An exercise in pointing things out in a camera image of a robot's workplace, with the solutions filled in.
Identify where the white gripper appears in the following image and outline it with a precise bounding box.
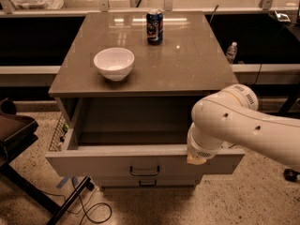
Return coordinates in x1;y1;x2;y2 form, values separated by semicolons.
187;124;223;165

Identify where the grey drawer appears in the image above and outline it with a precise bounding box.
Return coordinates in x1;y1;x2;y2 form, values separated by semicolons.
47;97;245;181
93;177;201;188

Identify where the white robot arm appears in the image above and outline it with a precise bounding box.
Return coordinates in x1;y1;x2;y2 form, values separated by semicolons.
187;84;300;171

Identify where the grey drawer cabinet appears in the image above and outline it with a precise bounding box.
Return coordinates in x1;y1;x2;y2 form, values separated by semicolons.
48;10;243;191

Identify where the black caster wheel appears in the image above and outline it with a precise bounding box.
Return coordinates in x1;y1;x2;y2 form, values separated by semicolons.
283;169;299;182

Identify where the clear plastic water bottle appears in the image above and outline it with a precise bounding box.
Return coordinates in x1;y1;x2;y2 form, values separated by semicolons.
226;42;237;64

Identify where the white ceramic bowl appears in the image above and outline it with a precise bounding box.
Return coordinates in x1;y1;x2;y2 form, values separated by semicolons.
93;48;135;82

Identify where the blue soda can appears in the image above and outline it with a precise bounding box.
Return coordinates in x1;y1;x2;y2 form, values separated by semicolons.
146;9;163;45

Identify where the dark chair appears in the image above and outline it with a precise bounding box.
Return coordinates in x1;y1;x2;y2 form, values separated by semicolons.
0;98;91;225

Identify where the wire basket with items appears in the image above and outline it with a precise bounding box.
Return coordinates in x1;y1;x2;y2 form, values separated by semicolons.
49;115;68;152

